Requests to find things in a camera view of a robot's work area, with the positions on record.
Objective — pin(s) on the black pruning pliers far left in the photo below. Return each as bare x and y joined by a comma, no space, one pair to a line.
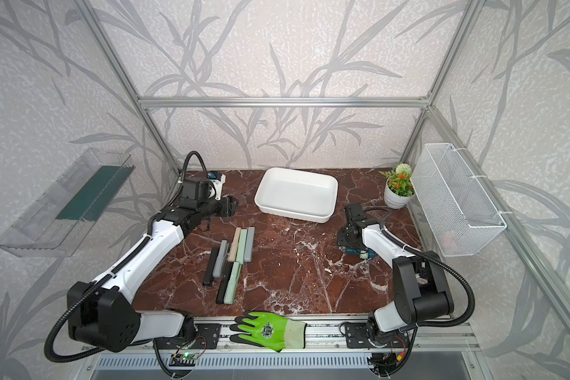
208,274

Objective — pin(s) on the grey pruning pliers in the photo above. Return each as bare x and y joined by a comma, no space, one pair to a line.
248,253
223,253

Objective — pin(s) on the clear plastic wall shelf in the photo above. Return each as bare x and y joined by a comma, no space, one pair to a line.
57,223

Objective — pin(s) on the grey pruning pliers left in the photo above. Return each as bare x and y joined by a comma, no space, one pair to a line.
223,253

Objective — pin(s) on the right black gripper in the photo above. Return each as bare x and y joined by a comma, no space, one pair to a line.
341,241

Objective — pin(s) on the grey pruning pliers right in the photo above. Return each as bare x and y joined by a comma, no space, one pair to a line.
248,253

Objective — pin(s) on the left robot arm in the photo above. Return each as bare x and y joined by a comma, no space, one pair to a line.
100,315

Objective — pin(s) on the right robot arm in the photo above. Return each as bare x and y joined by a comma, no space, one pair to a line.
422,293

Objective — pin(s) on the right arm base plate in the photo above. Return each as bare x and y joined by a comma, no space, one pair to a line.
360,335

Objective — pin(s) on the small potted flower plant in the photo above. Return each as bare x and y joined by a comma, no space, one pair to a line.
399,188

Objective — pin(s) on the light green pliers lower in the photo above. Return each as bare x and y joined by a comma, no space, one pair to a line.
232,283

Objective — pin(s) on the white wire mesh basket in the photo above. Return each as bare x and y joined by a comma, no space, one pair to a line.
459,211

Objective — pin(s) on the black pruning pliers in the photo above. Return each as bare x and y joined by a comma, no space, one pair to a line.
208,274
224,280

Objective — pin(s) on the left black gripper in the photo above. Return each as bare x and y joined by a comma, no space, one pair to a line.
228,207

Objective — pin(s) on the green black work glove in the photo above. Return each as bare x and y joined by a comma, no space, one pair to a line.
269,330

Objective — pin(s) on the white rectangular storage box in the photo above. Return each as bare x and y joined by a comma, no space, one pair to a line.
297,194

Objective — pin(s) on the beige pruning pliers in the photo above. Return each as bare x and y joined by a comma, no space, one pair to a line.
232,255

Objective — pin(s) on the black pruning pliers lower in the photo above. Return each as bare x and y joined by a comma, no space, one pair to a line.
224,280

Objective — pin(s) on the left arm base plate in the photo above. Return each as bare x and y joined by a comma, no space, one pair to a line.
200,336

